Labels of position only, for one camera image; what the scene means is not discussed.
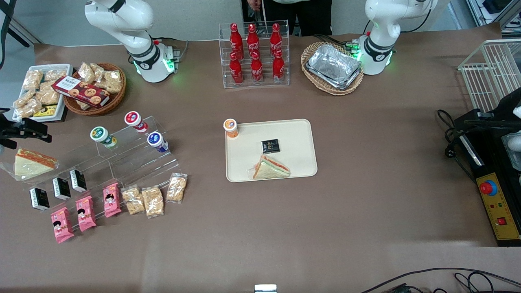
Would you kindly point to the pink cartoon snack packet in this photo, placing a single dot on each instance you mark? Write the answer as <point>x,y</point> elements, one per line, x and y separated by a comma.
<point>62,226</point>
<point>86,214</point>
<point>112,200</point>

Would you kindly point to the black sealing machine yellow panel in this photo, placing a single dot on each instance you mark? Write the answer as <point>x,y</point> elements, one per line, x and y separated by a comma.
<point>488,167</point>

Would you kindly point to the dark brown wicker basket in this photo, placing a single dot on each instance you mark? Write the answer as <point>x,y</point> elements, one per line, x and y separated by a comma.
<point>116,99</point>

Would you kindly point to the red cookie box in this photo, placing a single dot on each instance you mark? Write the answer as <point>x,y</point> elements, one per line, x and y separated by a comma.
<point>81,91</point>

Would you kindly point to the beige plastic serving tray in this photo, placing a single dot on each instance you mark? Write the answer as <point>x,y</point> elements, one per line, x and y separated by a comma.
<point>297,138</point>

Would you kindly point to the red lid gum bottle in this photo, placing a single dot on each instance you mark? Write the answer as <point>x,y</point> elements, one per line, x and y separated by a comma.
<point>134,120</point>

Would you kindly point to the metal equipment rack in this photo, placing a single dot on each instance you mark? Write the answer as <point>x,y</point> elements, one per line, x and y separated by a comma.
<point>494,10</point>

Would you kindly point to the red emergency stop button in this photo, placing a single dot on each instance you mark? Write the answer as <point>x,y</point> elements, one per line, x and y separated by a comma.
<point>488,188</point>

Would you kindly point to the black metal bar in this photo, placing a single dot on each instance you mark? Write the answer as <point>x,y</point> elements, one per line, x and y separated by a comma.
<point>24,32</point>

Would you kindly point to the green lid gum bottle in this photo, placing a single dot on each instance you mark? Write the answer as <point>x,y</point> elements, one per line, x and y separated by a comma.
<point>101,135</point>

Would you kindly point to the aluminium foil tray stack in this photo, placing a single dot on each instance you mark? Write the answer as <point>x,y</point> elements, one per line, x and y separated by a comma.
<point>333,67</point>

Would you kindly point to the small black foil packet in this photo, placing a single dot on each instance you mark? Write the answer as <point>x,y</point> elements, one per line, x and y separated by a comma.
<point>270,145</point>

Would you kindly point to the yellow black snack packet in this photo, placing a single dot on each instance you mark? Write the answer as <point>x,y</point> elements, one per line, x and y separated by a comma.
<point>45,111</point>

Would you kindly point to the clear plastic container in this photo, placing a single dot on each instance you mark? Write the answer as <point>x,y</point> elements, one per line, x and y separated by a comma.
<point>515,158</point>

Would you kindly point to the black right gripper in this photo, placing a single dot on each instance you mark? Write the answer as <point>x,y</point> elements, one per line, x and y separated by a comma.
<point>15,129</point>

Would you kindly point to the red cola bottle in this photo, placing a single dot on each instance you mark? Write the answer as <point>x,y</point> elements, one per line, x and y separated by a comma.
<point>276,40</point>
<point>236,71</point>
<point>278,68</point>
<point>253,40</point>
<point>236,40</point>
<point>257,70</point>

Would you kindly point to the white rectangular tray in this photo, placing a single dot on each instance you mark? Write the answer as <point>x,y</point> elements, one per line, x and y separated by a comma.
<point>61,108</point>

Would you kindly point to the small black white carton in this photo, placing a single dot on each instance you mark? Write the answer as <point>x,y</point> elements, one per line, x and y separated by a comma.
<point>62,189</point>
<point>39,199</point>
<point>78,180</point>

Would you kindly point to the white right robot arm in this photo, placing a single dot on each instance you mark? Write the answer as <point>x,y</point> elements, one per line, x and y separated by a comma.
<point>138,44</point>

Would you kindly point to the blue lid gum bottle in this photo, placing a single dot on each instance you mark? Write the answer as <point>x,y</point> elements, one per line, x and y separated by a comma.
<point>156,140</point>

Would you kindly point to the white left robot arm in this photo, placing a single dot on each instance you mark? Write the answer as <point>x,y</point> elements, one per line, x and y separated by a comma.
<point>376,44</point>

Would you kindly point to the person in black trousers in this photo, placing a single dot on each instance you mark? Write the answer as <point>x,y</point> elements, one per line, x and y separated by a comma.
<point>313,16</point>

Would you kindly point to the small white device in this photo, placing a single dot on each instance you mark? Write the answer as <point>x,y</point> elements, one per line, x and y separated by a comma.
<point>265,289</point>

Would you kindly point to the light open-weave wicker basket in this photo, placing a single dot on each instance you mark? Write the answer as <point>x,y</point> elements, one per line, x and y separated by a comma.
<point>315,83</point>

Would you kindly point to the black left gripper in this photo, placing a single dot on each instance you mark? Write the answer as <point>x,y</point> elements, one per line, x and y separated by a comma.
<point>506,107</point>

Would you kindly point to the wrapped triangle sandwich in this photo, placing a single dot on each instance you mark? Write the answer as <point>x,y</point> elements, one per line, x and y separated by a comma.
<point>270,169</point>
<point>30,165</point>

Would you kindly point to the brown table cover sheet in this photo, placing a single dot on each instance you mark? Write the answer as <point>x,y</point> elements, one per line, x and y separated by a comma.
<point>366,203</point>

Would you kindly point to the clear acrylic step stand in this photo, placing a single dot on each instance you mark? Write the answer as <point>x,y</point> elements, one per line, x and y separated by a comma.
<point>134,167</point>

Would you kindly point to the clear bag of crackers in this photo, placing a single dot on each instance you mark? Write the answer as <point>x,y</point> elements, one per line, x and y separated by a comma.
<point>23,99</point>
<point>98,70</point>
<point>48,95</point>
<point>153,202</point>
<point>112,81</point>
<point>177,188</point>
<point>133,200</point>
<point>55,75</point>
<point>83,105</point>
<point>32,79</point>
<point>27,110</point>
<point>86,72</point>

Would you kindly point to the clear acrylic bottle rack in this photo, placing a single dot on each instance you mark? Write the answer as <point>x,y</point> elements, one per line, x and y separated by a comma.
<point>264,83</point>

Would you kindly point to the orange lid gum bottle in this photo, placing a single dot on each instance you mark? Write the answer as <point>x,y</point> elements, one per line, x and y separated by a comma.
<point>230,127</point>

